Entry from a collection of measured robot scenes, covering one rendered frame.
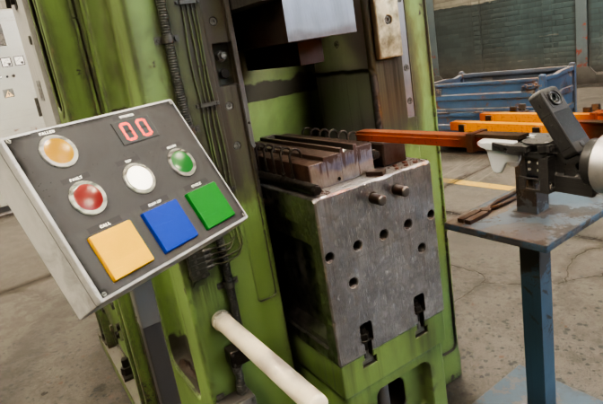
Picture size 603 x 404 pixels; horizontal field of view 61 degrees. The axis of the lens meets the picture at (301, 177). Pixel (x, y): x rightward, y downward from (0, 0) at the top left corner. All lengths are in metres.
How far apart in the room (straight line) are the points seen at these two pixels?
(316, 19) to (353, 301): 0.69
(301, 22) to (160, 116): 0.41
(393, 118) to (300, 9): 0.51
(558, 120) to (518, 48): 8.68
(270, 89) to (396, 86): 0.42
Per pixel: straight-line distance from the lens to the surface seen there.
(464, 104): 5.08
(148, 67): 1.20
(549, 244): 1.35
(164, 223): 0.87
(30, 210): 0.84
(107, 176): 0.87
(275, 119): 1.72
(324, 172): 1.25
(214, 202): 0.95
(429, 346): 1.58
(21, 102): 6.29
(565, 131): 0.87
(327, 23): 1.26
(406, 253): 1.40
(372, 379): 1.47
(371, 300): 1.36
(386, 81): 1.55
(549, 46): 9.28
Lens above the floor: 1.26
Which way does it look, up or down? 14 degrees down
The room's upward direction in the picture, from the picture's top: 9 degrees counter-clockwise
